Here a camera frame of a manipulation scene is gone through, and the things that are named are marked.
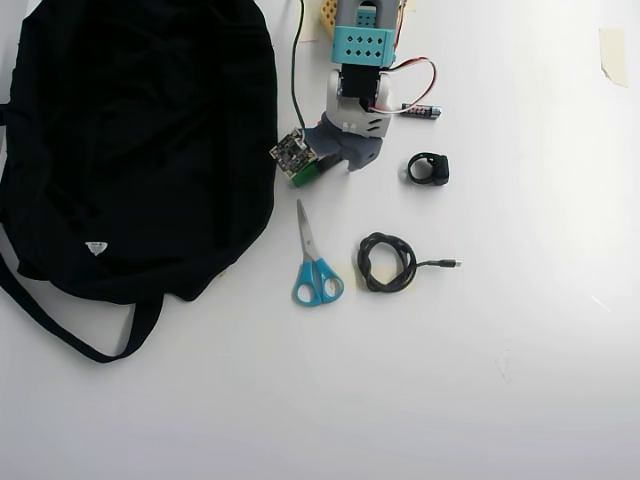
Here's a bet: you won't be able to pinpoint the short beige tape strip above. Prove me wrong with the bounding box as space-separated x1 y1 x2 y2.
599 27 629 89

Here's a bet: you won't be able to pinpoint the black ring clip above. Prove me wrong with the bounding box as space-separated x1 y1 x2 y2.
404 153 451 188

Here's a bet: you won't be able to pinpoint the black fabric bag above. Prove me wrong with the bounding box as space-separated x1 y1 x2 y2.
0 0 280 365

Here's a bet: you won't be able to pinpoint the coiled black USB cable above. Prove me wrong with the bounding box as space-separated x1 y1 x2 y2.
357 231 463 295

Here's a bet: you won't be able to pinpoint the blue-grey gripper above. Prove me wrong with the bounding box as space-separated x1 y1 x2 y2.
303 112 385 174

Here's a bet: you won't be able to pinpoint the red white servo wires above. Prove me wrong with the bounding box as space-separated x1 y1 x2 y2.
384 57 437 117

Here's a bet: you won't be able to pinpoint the long beige tape strip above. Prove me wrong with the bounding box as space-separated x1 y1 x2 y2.
298 0 324 42

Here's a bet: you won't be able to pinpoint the dark camera cable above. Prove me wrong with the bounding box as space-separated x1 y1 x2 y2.
289 0 307 144

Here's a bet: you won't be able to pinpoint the yellow perforated robot base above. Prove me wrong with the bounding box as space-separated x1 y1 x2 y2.
319 0 341 41

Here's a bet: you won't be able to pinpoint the bare camera circuit board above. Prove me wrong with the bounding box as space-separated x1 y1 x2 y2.
268 127 320 180

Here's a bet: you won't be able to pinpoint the AA battery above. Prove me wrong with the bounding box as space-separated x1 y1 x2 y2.
401 102 444 121

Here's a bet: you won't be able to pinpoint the blue handled scissors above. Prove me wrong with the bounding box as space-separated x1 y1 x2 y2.
292 199 346 307

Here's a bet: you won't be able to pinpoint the green board marker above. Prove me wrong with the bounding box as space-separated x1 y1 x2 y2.
289 154 340 190

